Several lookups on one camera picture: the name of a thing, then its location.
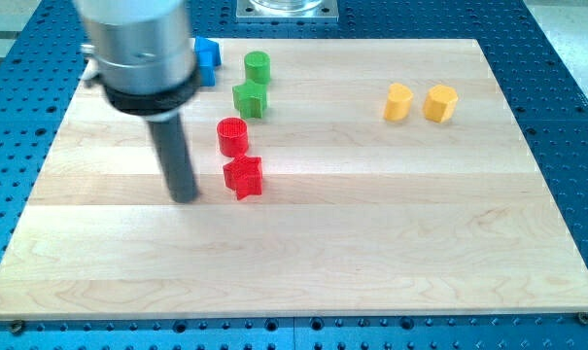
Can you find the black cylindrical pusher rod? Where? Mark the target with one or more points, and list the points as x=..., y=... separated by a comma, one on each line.
x=171, y=147

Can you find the blue cube block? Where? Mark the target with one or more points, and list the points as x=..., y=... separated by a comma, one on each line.
x=206, y=68

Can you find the blue triangle block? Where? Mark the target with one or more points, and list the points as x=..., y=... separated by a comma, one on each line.
x=202, y=44

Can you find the red cylinder block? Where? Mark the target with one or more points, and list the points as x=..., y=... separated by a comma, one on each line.
x=233, y=137

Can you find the red star block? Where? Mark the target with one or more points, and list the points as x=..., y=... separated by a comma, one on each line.
x=243, y=175

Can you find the green star block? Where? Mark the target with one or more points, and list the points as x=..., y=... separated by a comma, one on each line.
x=250, y=99

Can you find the green cylinder block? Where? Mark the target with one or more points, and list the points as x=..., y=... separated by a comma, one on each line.
x=257, y=66

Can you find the blue perforated table plate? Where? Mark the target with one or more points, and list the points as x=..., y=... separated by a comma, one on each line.
x=39, y=76

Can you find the light wooden board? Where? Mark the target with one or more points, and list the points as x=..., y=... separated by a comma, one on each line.
x=358, y=215

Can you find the yellow heart block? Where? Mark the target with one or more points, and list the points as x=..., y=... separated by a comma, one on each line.
x=398, y=103

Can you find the yellow hexagon block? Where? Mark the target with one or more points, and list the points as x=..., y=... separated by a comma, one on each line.
x=440, y=103

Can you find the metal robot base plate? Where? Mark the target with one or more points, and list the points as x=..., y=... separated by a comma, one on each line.
x=265, y=11

